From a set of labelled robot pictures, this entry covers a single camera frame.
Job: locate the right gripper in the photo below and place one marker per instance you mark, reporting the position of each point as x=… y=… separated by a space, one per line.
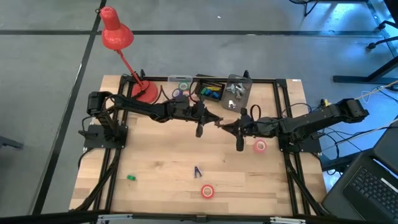
x=248 y=127

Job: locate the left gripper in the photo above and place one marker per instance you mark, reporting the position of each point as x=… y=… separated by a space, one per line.
x=196 y=112

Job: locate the white staple remover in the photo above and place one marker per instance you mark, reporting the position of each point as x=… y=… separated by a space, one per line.
x=231 y=104

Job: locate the yellow stapler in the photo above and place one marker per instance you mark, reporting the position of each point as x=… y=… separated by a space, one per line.
x=213 y=89

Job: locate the orange tape roll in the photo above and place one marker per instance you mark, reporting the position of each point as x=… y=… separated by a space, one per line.
x=187 y=92

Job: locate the pink staple remover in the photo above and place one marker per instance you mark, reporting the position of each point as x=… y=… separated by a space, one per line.
x=240 y=87

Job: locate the green tape roll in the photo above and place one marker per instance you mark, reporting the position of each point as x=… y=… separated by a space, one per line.
x=179 y=86

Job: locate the purple tape roll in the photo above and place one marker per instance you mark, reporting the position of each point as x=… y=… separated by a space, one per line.
x=173 y=93

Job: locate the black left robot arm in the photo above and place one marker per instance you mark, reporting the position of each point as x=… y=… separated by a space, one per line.
x=140 y=107

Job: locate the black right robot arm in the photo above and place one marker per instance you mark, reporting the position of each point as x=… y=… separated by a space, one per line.
x=311 y=123

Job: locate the pink tape roll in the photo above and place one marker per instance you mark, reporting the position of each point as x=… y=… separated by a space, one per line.
x=255 y=146

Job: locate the purple staple remover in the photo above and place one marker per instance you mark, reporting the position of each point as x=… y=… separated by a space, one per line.
x=197 y=171

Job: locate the red tape roll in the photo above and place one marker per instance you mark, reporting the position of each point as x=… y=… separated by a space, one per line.
x=202 y=191

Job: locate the grey plastic bin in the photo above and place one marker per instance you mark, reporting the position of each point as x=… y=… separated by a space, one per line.
x=245 y=102

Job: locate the black mesh tray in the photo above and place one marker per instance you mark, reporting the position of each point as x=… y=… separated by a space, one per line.
x=202 y=84

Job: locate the clear plastic bin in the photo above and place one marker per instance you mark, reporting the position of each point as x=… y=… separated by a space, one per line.
x=179 y=77

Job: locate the yellow connector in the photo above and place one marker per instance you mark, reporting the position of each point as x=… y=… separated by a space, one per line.
x=325 y=102

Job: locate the small green block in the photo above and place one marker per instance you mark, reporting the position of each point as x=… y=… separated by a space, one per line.
x=131 y=177

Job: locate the silver aluminium bar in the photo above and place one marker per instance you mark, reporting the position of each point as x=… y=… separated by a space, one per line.
x=113 y=217
x=287 y=220

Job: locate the laptop computer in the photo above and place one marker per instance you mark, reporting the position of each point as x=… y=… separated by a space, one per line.
x=331 y=199

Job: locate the red desk lamp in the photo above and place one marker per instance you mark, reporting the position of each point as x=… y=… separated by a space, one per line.
x=116 y=34

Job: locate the black desk leg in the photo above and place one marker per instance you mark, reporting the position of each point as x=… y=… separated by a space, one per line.
x=357 y=79

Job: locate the black laptop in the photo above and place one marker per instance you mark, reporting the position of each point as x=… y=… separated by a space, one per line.
x=370 y=189

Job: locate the black chair base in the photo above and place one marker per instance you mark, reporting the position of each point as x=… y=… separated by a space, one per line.
x=371 y=46

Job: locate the grey furniture foot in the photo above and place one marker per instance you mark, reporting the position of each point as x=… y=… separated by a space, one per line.
x=9 y=142

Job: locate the black table frame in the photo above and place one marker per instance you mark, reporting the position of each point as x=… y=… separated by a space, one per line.
x=280 y=82

